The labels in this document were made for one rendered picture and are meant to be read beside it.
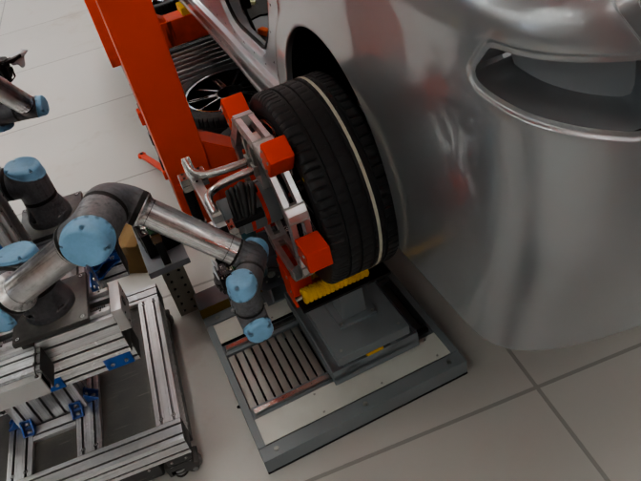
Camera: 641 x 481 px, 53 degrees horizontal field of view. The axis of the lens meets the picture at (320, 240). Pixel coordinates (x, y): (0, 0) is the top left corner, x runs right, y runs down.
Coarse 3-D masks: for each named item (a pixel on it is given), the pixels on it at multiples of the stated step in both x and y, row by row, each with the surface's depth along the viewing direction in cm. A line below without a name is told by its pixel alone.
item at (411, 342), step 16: (288, 304) 276; (304, 320) 262; (416, 336) 245; (320, 352) 245; (384, 352) 243; (400, 352) 246; (336, 368) 241; (352, 368) 240; (368, 368) 244; (336, 384) 241
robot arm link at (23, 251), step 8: (8, 248) 180; (16, 248) 179; (24, 248) 179; (32, 248) 179; (0, 256) 177; (8, 256) 176; (16, 256) 176; (24, 256) 176; (0, 264) 175; (8, 264) 174; (16, 264) 175
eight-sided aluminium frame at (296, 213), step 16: (240, 128) 193; (256, 128) 193; (240, 144) 219; (256, 144) 183; (288, 176) 182; (288, 208) 181; (304, 208) 182; (288, 224) 182; (304, 224) 184; (272, 240) 229; (288, 240) 227; (304, 272) 194
